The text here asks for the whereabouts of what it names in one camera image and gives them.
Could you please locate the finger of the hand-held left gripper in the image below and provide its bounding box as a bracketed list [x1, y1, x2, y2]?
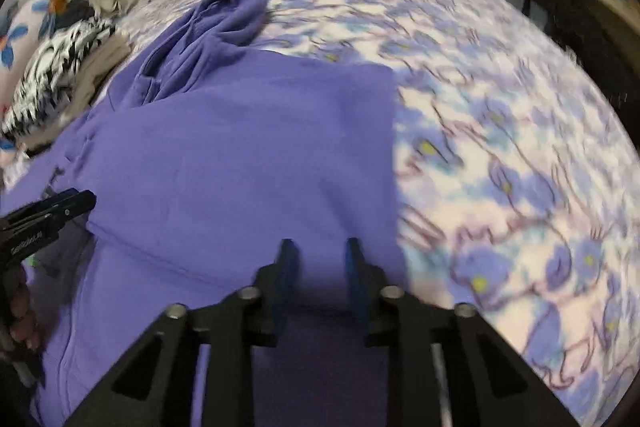
[46, 190, 97, 228]
[0, 189, 81, 228]

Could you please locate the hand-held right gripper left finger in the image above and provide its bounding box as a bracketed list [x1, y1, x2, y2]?
[65, 238, 301, 427]

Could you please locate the blue flower pillow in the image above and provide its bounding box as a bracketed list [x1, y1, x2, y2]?
[0, 0, 68, 118]

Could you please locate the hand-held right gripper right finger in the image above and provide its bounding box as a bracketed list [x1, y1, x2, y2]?
[344, 237, 581, 427]

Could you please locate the purple garment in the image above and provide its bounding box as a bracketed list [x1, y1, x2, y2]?
[0, 0, 407, 427]

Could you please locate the black and white printed cloth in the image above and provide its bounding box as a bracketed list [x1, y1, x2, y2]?
[0, 17, 118, 142]

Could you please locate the beige folded cloth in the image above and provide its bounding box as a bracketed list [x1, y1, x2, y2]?
[22, 34, 133, 148]

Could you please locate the floral purple bed sheet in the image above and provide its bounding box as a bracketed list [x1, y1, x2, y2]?
[115, 0, 637, 425]

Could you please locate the person's left hand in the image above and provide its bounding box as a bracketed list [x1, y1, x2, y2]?
[0, 264, 45, 354]

